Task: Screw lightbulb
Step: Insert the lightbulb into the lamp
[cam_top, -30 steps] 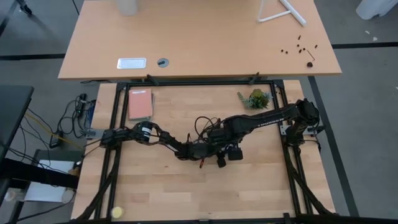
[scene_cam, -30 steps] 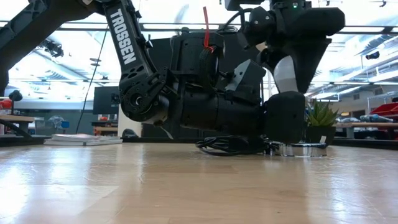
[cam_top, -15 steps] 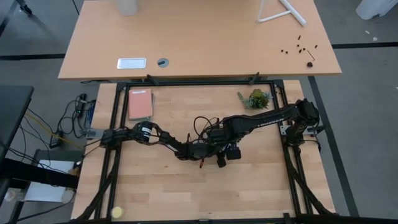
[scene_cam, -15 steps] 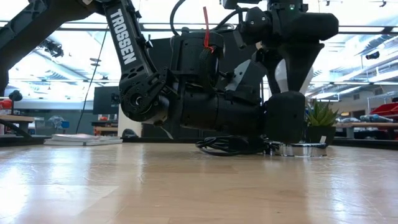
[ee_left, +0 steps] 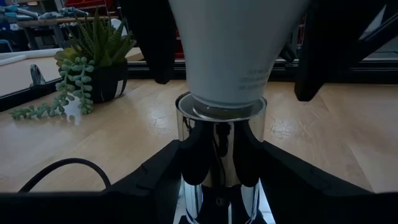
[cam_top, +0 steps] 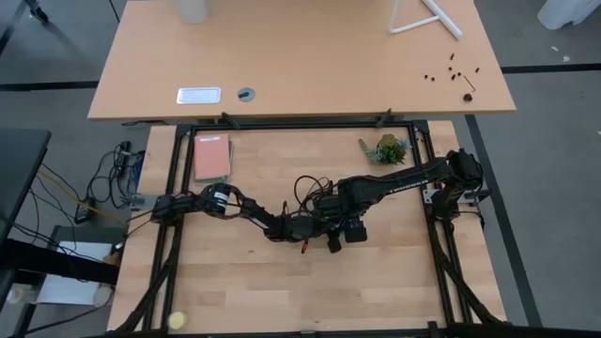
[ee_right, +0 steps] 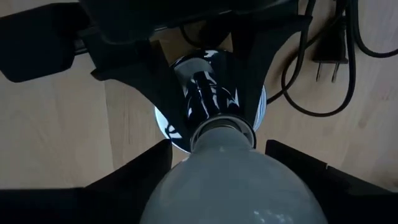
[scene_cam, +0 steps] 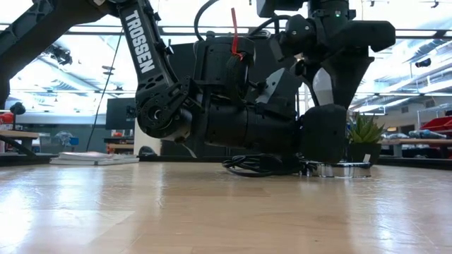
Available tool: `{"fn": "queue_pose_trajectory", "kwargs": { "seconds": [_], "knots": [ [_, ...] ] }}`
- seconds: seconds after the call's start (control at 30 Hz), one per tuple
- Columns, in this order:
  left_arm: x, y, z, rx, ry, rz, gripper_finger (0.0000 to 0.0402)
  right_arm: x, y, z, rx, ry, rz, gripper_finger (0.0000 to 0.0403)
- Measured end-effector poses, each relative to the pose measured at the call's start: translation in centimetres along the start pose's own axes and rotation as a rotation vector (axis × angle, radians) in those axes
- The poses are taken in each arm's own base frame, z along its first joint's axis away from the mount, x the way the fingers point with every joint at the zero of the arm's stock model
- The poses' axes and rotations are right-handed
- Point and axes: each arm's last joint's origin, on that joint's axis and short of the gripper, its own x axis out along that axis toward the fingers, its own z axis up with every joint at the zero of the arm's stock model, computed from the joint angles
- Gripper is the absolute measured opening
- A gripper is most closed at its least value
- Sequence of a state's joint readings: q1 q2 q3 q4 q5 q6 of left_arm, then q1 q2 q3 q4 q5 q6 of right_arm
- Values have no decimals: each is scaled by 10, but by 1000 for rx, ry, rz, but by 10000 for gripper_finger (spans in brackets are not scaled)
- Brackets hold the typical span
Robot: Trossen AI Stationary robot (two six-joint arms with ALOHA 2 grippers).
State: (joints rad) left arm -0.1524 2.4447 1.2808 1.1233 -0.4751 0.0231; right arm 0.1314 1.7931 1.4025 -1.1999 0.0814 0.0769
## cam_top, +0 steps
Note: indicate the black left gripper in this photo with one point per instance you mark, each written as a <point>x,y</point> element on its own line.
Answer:
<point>333,244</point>

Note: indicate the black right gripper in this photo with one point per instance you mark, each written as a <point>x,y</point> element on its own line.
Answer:
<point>338,199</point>

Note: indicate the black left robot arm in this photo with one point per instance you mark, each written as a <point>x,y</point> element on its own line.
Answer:
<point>263,218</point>

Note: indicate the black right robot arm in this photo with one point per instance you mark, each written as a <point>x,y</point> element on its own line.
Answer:
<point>404,180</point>

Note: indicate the potted green succulent plant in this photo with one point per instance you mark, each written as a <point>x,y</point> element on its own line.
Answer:
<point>389,150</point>

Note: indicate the pink notebook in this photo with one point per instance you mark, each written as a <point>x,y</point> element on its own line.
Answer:
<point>211,157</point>

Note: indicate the light wooden desk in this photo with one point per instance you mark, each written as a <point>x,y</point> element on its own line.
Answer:
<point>305,56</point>

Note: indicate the dark round knob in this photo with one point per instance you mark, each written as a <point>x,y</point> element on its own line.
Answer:
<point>468,97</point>

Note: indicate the small yellow candle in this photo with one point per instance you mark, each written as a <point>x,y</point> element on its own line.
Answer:
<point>177,320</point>

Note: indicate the white rectangular desk plate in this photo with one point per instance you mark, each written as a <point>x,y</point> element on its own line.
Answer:
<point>198,96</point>

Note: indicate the black allen key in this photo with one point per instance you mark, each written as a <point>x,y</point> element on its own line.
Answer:
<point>470,84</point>

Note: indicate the black power strip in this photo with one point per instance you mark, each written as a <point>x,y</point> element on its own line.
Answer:
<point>121,159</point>

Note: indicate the clear plastic cup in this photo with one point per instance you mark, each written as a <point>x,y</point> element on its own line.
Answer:
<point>101,296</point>

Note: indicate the white cylinder container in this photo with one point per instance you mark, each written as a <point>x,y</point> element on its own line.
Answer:
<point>191,11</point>

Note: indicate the black power adapter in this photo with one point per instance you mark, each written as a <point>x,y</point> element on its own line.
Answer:
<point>84,213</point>

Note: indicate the white board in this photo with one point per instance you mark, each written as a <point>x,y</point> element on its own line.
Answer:
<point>66,291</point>

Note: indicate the white bag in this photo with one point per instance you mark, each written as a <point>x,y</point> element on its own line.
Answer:
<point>559,14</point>

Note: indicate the black side table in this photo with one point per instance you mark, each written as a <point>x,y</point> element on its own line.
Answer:
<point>21,159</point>

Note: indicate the black stand leg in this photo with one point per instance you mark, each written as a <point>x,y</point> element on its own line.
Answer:
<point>37,11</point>

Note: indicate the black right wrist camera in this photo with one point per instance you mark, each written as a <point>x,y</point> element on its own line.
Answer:
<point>355,232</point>

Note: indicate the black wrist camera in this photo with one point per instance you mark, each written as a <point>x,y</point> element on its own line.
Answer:
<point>355,232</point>
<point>303,224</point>

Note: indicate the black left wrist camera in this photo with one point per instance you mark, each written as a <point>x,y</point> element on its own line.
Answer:
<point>303,224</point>

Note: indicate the black aluminium frame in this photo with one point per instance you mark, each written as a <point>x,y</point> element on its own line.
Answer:
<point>300,126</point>

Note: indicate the white triangular frame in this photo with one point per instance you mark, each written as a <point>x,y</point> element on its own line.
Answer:
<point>443,19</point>

